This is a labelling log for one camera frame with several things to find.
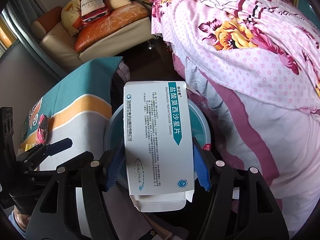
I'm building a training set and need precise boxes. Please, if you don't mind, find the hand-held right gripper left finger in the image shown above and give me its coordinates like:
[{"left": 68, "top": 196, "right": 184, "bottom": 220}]
[{"left": 25, "top": 142, "right": 126, "bottom": 240}]

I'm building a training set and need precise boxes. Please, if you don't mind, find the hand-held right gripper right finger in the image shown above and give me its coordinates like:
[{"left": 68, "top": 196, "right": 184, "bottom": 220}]
[{"left": 192, "top": 136, "right": 290, "bottom": 240}]

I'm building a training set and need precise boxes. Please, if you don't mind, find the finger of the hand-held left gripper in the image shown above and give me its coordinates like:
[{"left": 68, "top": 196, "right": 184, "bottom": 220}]
[
  {"left": 15, "top": 144, "right": 54, "bottom": 172},
  {"left": 44, "top": 138, "right": 73, "bottom": 156}
]

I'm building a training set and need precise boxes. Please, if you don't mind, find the pink snack wrapper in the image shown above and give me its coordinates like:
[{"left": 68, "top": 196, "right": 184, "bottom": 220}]
[{"left": 35, "top": 114, "right": 51, "bottom": 145}]

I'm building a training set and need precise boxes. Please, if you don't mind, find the teal plastic basin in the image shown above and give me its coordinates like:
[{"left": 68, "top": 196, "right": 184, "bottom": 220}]
[{"left": 103, "top": 100, "right": 213, "bottom": 188}]

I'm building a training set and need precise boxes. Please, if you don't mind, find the white medicine box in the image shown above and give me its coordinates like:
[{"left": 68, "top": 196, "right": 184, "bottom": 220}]
[{"left": 123, "top": 81, "right": 195, "bottom": 213}]

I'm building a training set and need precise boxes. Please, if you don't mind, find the person's left hand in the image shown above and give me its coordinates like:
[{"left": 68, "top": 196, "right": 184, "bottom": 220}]
[{"left": 11, "top": 206, "right": 32, "bottom": 239}]

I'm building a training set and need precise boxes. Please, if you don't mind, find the cream armchair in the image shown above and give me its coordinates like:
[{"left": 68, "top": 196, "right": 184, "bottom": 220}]
[{"left": 30, "top": 0, "right": 155, "bottom": 64}]

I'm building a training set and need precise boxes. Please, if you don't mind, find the pink floral blanket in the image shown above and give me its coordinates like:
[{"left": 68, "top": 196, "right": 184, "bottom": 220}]
[{"left": 149, "top": 0, "right": 320, "bottom": 240}]

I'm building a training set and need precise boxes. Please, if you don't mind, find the yellow plush pillow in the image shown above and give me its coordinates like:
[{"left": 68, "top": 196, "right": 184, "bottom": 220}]
[{"left": 61, "top": 0, "right": 84, "bottom": 37}]

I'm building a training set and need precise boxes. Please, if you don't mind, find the orange back cushion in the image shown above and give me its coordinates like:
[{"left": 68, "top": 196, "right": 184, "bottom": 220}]
[{"left": 31, "top": 6, "right": 63, "bottom": 34}]

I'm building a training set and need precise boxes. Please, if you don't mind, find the orange seat cushion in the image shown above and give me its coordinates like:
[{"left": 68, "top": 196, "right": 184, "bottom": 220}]
[{"left": 75, "top": 4, "right": 149, "bottom": 53}]

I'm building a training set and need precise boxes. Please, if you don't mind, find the red bottle-shaped pillow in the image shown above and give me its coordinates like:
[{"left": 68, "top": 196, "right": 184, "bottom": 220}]
[{"left": 79, "top": 0, "right": 110, "bottom": 25}]

